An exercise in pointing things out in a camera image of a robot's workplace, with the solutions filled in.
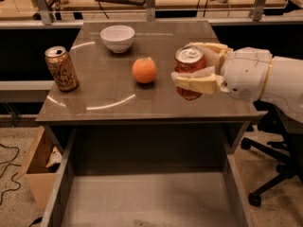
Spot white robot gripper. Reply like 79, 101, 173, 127
171, 42, 273, 102

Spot red coke can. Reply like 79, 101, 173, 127
174, 44, 205, 100

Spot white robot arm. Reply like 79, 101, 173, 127
171, 43, 303, 123

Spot grey counter cabinet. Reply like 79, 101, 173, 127
35, 20, 259, 175

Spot grey open top drawer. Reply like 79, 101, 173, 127
42, 123, 258, 227

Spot gold tea can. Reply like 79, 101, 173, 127
45, 45, 79, 92

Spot orange fruit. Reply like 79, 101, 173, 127
132, 58, 157, 83

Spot white ceramic bowl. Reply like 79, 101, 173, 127
100, 25, 135, 53

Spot black office chair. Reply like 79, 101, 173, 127
240, 104, 303, 207

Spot cardboard box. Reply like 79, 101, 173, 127
17, 127, 57, 211

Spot metal railing frame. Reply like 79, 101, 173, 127
0, 0, 303, 29

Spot black floor cable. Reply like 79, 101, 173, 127
0, 142, 23, 206

